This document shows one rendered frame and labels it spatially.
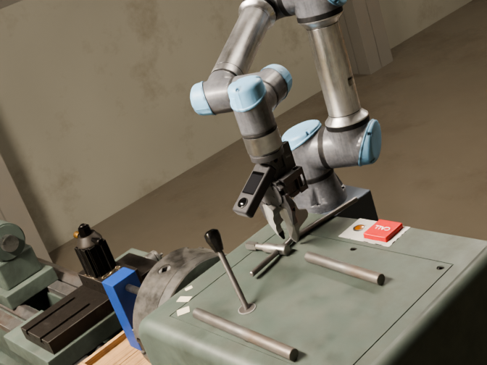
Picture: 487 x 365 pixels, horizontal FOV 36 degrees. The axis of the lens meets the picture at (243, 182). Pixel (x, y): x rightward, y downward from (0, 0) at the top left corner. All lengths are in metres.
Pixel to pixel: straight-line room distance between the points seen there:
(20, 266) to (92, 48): 2.80
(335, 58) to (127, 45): 3.69
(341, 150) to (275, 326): 0.70
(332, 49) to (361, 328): 0.81
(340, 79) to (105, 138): 3.67
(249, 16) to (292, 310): 0.75
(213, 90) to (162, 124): 4.03
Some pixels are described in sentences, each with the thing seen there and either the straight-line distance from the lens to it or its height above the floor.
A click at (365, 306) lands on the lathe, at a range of 1.39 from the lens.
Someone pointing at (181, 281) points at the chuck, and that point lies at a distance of 1.73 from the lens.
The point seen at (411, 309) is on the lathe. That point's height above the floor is 1.26.
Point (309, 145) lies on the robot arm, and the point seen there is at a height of 1.30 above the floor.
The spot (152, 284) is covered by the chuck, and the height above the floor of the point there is 1.22.
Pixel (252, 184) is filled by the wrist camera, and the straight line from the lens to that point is 1.56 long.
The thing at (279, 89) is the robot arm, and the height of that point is 1.58.
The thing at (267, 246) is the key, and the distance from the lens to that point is 1.63.
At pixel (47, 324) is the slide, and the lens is 2.38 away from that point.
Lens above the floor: 2.04
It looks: 23 degrees down
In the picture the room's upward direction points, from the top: 19 degrees counter-clockwise
